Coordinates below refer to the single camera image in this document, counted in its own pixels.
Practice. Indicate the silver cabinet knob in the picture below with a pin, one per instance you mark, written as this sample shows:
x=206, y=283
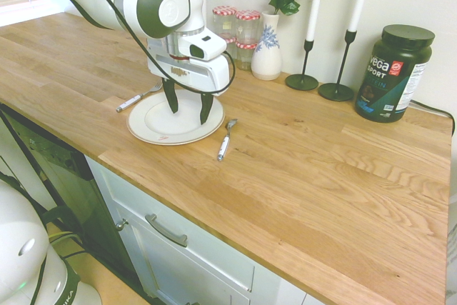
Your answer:
x=120, y=225

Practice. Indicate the black dishwasher front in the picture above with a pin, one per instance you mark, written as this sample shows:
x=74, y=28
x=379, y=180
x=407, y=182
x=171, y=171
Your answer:
x=60, y=173

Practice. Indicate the dark green protein powder tub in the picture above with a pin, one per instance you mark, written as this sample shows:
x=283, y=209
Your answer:
x=389, y=76

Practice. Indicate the white vase with blue print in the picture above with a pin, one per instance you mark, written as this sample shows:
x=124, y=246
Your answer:
x=266, y=58

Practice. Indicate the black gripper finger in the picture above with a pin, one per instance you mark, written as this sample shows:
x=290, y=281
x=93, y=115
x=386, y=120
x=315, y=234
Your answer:
x=172, y=98
x=205, y=108

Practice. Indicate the tall black candle holder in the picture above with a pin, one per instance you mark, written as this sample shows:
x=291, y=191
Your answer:
x=335, y=91

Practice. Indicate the short black candle holder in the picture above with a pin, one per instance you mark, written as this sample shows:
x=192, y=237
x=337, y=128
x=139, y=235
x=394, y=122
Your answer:
x=301, y=81

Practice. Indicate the white plate with gold rim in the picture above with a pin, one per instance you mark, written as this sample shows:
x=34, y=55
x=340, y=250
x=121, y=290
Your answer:
x=160, y=123

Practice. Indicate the white cabinet drawer front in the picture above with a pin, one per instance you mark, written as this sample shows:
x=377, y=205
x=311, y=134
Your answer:
x=200, y=255

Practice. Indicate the glass jar red checkered lid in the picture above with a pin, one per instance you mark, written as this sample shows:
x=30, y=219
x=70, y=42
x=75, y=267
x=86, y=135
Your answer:
x=246, y=56
x=248, y=28
x=224, y=21
x=232, y=46

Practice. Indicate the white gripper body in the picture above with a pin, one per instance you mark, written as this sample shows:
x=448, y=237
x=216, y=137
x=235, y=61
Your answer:
x=200, y=73

